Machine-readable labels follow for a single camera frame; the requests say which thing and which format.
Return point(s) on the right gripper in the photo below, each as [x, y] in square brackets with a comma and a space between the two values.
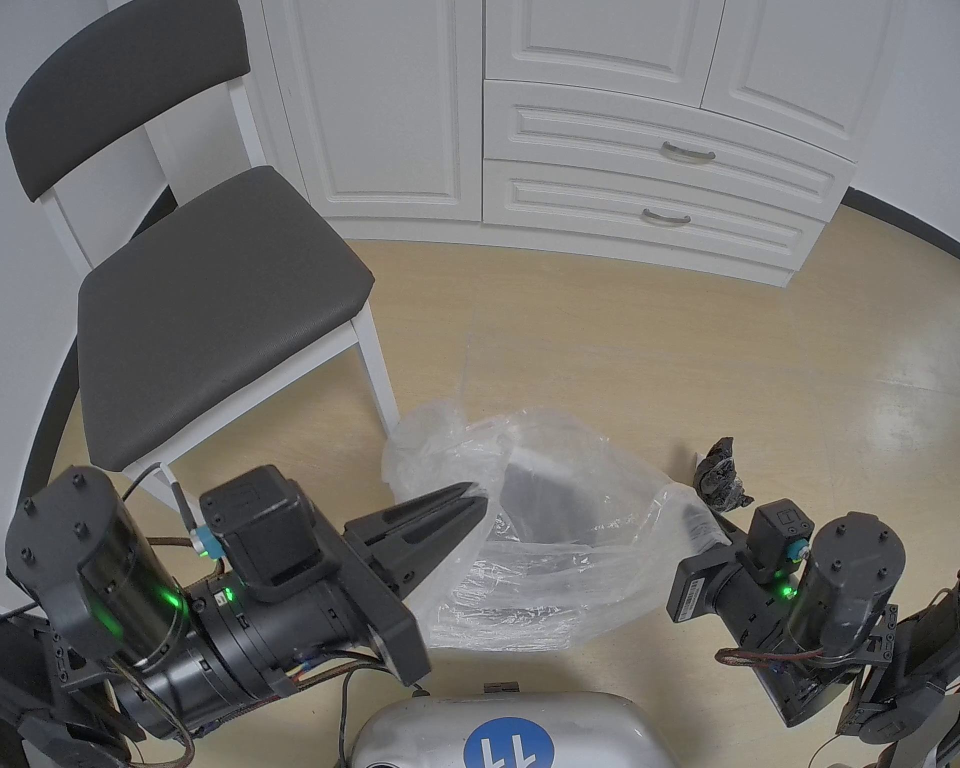
[731, 592]

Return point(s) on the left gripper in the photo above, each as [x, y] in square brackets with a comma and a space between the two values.
[300, 637]

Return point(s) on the clear plastic bag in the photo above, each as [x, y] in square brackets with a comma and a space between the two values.
[570, 592]

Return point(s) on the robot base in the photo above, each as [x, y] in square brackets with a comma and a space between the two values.
[585, 731]

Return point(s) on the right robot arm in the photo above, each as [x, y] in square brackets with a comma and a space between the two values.
[855, 577]

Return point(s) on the white chair grey seat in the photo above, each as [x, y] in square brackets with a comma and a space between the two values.
[225, 315]

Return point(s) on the white wardrobe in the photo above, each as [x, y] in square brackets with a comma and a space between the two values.
[600, 112]

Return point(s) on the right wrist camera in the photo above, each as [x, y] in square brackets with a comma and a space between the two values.
[780, 536]

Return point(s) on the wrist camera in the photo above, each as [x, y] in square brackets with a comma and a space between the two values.
[262, 525]
[780, 536]

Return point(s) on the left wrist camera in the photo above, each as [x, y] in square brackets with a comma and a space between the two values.
[262, 525]

